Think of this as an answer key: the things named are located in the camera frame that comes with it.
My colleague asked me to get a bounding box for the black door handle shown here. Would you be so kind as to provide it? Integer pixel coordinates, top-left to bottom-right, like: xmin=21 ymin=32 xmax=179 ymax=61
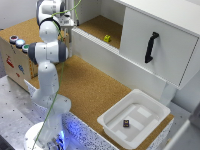
xmin=144 ymin=31 xmax=160 ymax=64

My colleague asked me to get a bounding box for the white cabinet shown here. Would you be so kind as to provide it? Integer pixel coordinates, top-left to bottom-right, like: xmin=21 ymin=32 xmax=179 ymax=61
xmin=68 ymin=0 xmax=200 ymax=108

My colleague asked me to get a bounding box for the blue button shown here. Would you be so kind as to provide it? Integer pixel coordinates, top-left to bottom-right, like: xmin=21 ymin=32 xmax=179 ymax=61
xmin=15 ymin=38 xmax=26 ymax=49

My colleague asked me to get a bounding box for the yellow block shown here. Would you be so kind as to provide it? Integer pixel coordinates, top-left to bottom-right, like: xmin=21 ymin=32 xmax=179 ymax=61
xmin=102 ymin=34 xmax=112 ymax=43

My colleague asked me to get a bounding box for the red button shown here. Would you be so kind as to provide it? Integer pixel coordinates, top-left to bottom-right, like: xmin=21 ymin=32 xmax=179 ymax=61
xmin=8 ymin=34 xmax=19 ymax=45

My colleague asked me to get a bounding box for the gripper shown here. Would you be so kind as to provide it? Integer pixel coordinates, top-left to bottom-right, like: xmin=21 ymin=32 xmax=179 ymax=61
xmin=61 ymin=12 xmax=78 ymax=30

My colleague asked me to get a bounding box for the white sliding door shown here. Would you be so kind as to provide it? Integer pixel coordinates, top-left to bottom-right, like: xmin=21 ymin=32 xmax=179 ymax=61
xmin=118 ymin=6 xmax=200 ymax=90

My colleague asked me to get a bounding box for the purple block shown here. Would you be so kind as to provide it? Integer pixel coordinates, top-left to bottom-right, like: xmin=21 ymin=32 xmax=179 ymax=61
xmin=122 ymin=118 xmax=132 ymax=129

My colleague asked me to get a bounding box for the white plastic box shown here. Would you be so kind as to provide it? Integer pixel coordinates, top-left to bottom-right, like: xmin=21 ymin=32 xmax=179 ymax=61
xmin=96 ymin=88 xmax=172 ymax=150

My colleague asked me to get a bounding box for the green cable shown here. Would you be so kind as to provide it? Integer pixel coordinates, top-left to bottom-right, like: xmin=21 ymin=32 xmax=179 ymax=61
xmin=31 ymin=0 xmax=83 ymax=150

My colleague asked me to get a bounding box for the green button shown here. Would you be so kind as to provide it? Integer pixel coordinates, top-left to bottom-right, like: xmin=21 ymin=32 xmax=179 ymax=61
xmin=21 ymin=43 xmax=32 ymax=54

